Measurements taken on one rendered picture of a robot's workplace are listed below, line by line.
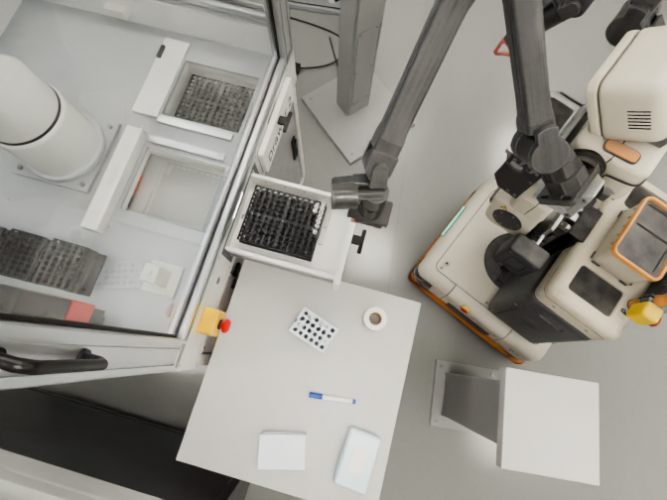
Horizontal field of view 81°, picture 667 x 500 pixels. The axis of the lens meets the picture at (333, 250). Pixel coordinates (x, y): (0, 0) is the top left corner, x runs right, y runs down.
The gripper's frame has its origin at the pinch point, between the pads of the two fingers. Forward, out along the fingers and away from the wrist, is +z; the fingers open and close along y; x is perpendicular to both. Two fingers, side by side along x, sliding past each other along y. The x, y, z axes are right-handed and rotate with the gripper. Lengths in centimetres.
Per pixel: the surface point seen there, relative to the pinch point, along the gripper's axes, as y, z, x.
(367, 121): 11, 95, -94
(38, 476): 62, 12, 83
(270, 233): 25.6, 10.3, 7.5
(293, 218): 20.6, 10.3, 1.3
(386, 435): -22, 24, 53
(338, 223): 7.5, 16.3, -3.0
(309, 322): 8.3, 23.9, 28.0
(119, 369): 37, -23, 48
